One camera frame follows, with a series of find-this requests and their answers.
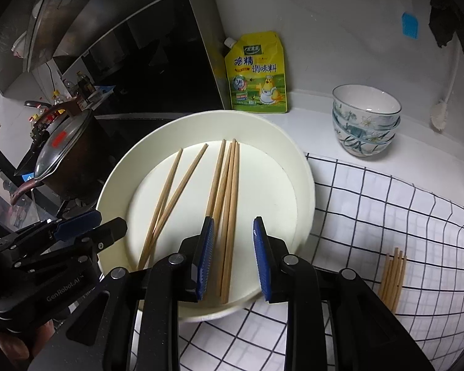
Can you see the glass pot lid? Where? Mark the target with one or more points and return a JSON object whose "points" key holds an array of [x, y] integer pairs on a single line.
{"points": [[62, 143]]}

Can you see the row of condiment bottles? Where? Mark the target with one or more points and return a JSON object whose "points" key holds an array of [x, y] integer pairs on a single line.
{"points": [[86, 87]]}

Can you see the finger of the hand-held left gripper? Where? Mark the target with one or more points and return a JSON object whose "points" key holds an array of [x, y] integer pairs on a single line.
{"points": [[77, 224], [108, 230]]}

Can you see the white black-grid mat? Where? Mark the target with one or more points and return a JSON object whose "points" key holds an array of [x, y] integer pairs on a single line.
{"points": [[371, 208]]}

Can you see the white dish brush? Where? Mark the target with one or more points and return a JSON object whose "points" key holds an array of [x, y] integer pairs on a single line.
{"points": [[440, 114]]}

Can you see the dark cooking pot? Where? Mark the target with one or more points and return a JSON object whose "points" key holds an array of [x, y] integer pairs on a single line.
{"points": [[89, 162]]}

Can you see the black frying pan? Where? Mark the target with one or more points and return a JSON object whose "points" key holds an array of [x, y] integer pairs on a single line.
{"points": [[27, 164]]}

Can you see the person's left hand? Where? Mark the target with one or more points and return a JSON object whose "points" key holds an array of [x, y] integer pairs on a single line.
{"points": [[11, 349]]}

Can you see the blue silicone basting brush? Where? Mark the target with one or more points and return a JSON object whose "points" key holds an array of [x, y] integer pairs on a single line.
{"points": [[410, 25]]}

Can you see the floral ceramic bowl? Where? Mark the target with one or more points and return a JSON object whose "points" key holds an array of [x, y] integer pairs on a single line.
{"points": [[355, 133], [365, 98], [361, 148]]}

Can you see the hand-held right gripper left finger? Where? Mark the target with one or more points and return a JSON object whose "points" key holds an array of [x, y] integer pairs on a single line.
{"points": [[205, 259]]}

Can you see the yellow seasoning pouch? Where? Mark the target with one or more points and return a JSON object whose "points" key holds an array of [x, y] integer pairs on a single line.
{"points": [[255, 77]]}

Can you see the black range hood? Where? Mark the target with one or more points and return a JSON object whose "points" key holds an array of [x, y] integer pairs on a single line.
{"points": [[139, 46]]}

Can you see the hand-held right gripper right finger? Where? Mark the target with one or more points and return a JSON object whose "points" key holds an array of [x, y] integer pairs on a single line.
{"points": [[261, 259]]}

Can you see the dark hanging cloth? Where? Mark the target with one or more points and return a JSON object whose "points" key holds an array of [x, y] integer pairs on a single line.
{"points": [[446, 19]]}

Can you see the white round basin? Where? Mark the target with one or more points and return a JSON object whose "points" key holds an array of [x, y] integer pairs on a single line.
{"points": [[263, 177]]}

